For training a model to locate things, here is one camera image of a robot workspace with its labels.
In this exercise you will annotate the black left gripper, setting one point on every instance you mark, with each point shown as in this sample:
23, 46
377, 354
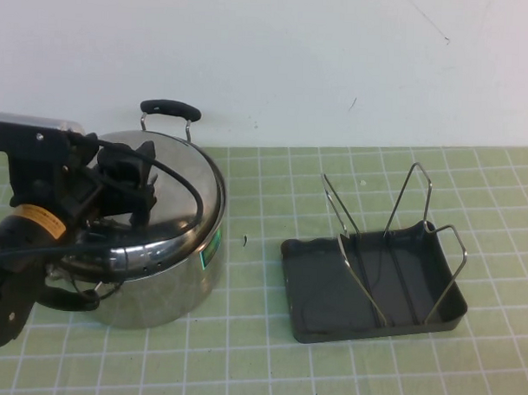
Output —
52, 181

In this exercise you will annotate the stainless steel pot lid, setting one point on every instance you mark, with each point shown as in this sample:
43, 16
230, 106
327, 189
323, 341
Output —
185, 164

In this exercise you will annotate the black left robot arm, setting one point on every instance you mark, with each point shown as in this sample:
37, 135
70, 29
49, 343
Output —
0, 305

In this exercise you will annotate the green checked tablecloth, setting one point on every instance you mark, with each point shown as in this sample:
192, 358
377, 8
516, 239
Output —
284, 371

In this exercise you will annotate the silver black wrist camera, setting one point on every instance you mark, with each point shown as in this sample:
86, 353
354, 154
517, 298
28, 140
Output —
32, 133

